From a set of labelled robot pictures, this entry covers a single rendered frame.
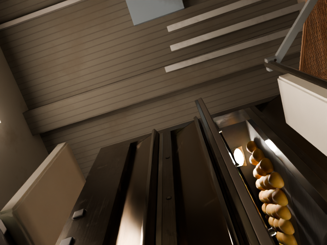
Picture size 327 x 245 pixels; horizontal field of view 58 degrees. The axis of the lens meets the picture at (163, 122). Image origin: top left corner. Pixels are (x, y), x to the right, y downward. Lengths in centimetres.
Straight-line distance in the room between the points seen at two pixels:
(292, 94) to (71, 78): 364
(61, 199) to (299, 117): 13
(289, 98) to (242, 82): 350
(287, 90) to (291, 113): 1
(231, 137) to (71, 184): 171
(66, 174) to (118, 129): 358
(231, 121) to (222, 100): 185
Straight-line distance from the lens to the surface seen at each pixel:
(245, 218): 75
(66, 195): 17
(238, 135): 186
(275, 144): 133
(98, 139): 385
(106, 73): 364
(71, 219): 132
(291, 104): 17
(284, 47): 113
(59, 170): 17
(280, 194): 147
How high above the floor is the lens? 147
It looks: 6 degrees up
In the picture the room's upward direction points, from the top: 107 degrees counter-clockwise
